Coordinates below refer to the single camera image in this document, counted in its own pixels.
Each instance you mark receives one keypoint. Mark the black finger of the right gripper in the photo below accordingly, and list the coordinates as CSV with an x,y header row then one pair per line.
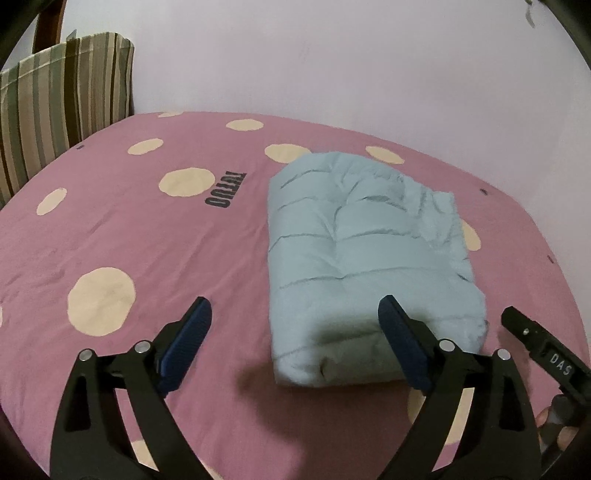
x,y
529,332

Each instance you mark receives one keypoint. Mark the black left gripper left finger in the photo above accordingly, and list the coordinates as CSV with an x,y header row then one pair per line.
x,y
89,437

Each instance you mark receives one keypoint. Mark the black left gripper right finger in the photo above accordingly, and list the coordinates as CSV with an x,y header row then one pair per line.
x,y
476,421

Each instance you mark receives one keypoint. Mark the light blue puffer jacket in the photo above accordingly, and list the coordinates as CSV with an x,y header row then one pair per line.
x,y
345,231

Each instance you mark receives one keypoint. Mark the person's hand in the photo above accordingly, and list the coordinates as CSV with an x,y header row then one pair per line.
x,y
554,433

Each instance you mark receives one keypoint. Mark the pink polka dot bedsheet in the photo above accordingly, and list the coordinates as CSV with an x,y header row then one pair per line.
x,y
121,233

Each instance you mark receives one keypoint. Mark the green striped pillow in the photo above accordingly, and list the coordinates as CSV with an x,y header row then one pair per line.
x,y
56,98

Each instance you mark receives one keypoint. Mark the dark wooden headboard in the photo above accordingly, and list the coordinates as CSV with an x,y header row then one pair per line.
x,y
49,25

